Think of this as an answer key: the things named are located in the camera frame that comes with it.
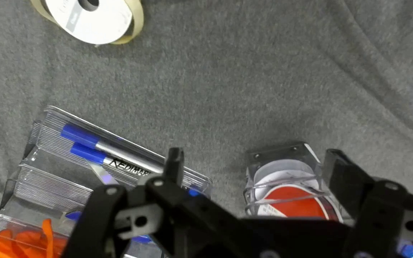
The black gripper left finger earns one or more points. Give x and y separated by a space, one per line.
121 215

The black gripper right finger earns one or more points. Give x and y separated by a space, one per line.
387 215

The red and white ribbon spool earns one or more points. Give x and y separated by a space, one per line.
301 205

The small transparent plastic box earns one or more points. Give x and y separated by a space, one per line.
283 151

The blue marker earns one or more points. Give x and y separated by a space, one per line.
73 215

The clear ribbed plastic tray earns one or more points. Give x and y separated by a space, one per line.
49 187
34 215
53 119

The cream ribbon spool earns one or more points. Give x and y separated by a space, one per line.
100 23

